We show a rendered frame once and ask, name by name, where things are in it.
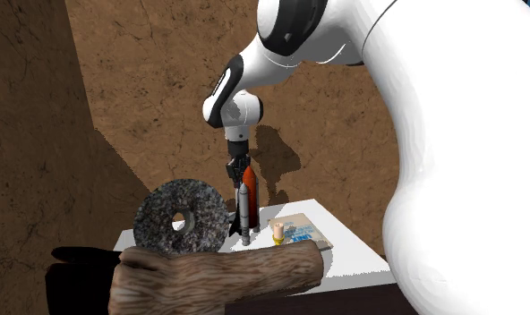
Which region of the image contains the tan paperback book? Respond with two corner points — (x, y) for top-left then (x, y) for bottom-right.
(268, 212), (335, 251)

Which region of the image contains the beige cork on yellow base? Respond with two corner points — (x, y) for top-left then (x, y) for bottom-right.
(271, 221), (286, 247)

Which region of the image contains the grey speckled stone ring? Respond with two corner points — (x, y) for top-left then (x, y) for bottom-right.
(132, 178), (231, 256)

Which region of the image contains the white table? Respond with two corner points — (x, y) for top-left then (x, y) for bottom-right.
(113, 198), (417, 315)

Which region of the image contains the black blocky object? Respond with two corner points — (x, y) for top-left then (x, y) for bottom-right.
(45, 245), (123, 315)

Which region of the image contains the brown furry log shape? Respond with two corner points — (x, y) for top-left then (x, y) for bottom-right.
(107, 239), (326, 315)

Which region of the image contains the space shuttle rocket model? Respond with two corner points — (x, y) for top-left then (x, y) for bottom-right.
(227, 165), (261, 247)

